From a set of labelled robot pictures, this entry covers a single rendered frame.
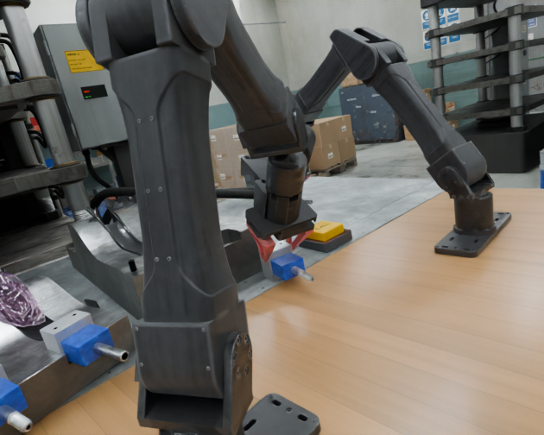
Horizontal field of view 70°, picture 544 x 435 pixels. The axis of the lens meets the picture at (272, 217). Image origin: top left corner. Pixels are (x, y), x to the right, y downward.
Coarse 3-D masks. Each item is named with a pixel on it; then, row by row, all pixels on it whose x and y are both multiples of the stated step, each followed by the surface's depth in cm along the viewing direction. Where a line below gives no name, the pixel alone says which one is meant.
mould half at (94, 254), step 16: (128, 208) 89; (80, 224) 83; (96, 224) 83; (128, 224) 84; (224, 224) 76; (240, 224) 74; (80, 240) 80; (96, 240) 79; (112, 240) 79; (240, 240) 70; (80, 256) 86; (96, 256) 75; (112, 256) 73; (128, 256) 70; (240, 256) 71; (256, 256) 73; (80, 272) 93; (96, 272) 78; (112, 272) 67; (128, 272) 61; (240, 272) 71; (256, 272) 73; (112, 288) 72; (128, 288) 63; (128, 304) 66
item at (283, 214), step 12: (300, 192) 59; (276, 204) 58; (288, 204) 58; (300, 204) 65; (252, 216) 62; (276, 216) 60; (288, 216) 60; (300, 216) 63; (312, 216) 63; (264, 228) 60; (276, 228) 60; (288, 228) 61
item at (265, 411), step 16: (272, 400) 40; (288, 400) 40; (256, 416) 38; (272, 416) 38; (288, 416) 38; (304, 416) 37; (160, 432) 30; (176, 432) 29; (240, 432) 31; (256, 432) 36; (272, 432) 36; (288, 432) 36; (304, 432) 35
